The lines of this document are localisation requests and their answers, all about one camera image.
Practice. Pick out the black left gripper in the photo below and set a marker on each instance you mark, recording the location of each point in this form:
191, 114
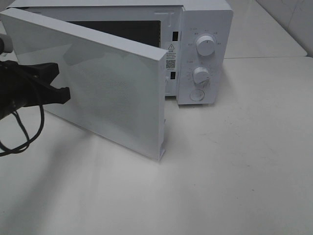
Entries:
20, 85

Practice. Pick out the white microwave door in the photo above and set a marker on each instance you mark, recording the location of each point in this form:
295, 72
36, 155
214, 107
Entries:
117, 86

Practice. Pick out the round white door button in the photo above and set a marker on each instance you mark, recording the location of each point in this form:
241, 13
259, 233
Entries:
197, 95

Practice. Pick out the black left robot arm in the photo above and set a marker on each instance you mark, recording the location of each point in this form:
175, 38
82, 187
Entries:
6, 110

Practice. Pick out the white microwave oven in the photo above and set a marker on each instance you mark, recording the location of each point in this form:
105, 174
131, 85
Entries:
148, 27

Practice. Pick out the white upper microwave knob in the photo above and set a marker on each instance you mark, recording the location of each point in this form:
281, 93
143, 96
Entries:
205, 44

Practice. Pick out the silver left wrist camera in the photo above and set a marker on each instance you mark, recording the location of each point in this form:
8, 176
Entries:
6, 45

